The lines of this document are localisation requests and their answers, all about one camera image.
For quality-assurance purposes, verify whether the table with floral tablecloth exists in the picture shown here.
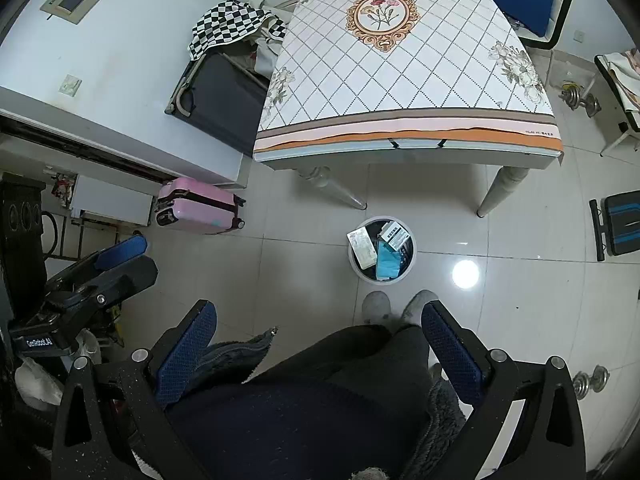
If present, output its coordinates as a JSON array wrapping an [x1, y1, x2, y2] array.
[[252, 0, 565, 218]]

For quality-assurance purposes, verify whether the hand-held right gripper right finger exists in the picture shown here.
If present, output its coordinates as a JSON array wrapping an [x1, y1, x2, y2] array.
[[421, 301, 587, 480]]

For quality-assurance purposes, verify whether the metal dumbbell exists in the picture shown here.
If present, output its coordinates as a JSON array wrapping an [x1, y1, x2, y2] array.
[[559, 81, 603, 118], [572, 366, 611, 401]]

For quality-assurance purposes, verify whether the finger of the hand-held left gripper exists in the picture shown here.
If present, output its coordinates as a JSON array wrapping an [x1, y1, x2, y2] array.
[[47, 234, 150, 290], [75, 255, 160, 312]]

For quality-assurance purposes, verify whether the white plastic bag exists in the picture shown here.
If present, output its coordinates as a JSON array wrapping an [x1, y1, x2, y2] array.
[[15, 357, 63, 406]]

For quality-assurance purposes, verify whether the black white checkered cloth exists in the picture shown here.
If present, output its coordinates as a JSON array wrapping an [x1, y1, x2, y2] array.
[[187, 0, 271, 61]]

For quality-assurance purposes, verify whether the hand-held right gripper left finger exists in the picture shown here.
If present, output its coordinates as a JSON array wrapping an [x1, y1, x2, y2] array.
[[51, 300, 218, 480]]

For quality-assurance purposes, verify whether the grey slipper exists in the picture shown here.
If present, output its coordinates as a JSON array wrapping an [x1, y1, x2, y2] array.
[[362, 291, 392, 326], [400, 290, 436, 326]]

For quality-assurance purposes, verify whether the black chair with white seat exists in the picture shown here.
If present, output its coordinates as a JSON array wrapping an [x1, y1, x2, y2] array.
[[594, 47, 640, 156]]

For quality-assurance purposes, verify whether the beige cloth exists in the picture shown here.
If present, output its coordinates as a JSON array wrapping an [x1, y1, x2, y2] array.
[[602, 50, 640, 111]]

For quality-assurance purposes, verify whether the teal packet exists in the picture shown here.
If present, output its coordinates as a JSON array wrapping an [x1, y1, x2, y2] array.
[[376, 241, 403, 281]]

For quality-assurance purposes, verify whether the white round trash bin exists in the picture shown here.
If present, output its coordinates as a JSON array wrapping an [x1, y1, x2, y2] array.
[[346, 216, 417, 286]]

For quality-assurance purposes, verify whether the black blue fitness bench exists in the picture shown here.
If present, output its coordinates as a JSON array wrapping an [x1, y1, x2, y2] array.
[[589, 191, 640, 261]]

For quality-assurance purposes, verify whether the person's dark clothing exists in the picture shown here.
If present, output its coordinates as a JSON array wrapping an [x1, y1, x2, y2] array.
[[165, 325, 466, 480]]

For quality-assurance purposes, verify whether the pink suitcase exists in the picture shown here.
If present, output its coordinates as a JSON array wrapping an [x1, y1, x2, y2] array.
[[155, 177, 247, 236]]

